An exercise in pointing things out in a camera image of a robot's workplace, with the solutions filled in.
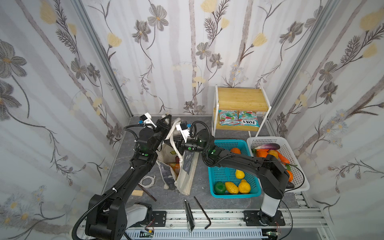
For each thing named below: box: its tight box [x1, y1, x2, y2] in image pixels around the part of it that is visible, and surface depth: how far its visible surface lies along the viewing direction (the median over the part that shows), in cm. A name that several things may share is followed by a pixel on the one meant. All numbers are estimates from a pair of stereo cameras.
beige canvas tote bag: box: [156, 117, 200, 196], surface depth 71 cm
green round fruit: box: [213, 181, 226, 195], surface depth 81 cm
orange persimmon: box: [256, 149, 270, 158], surface depth 95 cm
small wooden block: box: [131, 189, 144, 197], surface depth 83 cm
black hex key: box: [193, 196, 212, 230], surface depth 78 cm
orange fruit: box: [230, 147, 242, 155], surface depth 96 cm
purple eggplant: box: [255, 143, 281, 150], surface depth 97 cm
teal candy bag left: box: [218, 110, 240, 126], surface depth 97 cm
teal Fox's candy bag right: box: [238, 111, 260, 128], surface depth 97 cm
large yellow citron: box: [238, 179, 251, 194], surface depth 81 cm
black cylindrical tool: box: [184, 199, 195, 232], surface depth 75 cm
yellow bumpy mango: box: [225, 181, 239, 194], surface depth 82 cm
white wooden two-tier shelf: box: [212, 84, 272, 138], surface depth 86 cm
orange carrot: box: [275, 150, 291, 165], surface depth 92 cm
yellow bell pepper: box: [268, 149, 279, 160], surface depth 95 cm
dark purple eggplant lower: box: [286, 181, 295, 189], surface depth 84 cm
